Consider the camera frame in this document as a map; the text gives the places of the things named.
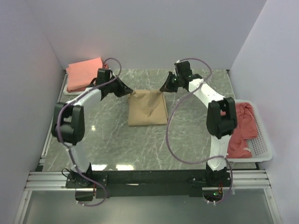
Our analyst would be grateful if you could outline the black base beam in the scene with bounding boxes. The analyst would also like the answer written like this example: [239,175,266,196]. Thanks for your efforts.
[65,169,231,201]

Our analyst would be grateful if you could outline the folded salmon t-shirt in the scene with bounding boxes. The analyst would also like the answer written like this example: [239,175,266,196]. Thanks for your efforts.
[65,57,105,92]

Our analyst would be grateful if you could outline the white plastic basket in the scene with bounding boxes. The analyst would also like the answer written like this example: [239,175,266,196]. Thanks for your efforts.
[228,99,272,163]

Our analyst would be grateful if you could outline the aluminium rail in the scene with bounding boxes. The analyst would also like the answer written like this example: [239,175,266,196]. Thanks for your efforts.
[25,169,271,191]

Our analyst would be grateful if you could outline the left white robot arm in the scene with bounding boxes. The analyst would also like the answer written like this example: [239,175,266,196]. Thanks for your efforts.
[51,68,133,188]

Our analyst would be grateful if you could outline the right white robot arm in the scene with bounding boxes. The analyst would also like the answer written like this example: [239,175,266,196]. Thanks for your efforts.
[160,58,237,186]

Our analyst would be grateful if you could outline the red t-shirt in basket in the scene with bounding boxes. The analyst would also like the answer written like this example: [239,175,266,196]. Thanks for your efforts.
[227,102,258,159]

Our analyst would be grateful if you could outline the tan t-shirt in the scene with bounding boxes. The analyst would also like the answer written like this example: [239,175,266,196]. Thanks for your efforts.
[128,90,168,126]

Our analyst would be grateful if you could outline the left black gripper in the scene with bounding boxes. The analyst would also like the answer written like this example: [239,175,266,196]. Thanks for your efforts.
[106,76,134,98]

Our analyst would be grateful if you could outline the folded white t-shirt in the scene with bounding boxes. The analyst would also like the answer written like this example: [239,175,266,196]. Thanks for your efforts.
[63,86,83,96]

